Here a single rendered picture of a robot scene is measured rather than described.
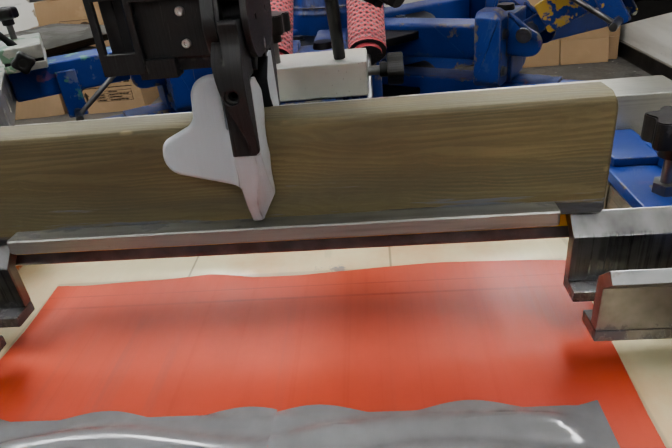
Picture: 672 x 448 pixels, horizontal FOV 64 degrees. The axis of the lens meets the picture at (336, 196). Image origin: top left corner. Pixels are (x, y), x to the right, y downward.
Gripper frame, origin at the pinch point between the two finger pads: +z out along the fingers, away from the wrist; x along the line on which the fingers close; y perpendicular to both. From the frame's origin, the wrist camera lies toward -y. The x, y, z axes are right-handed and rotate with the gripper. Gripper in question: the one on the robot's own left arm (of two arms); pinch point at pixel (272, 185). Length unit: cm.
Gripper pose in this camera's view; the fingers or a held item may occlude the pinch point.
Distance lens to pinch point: 35.0
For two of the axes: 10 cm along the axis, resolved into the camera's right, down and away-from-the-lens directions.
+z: 0.9, 8.8, 4.6
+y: -9.9, 0.6, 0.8
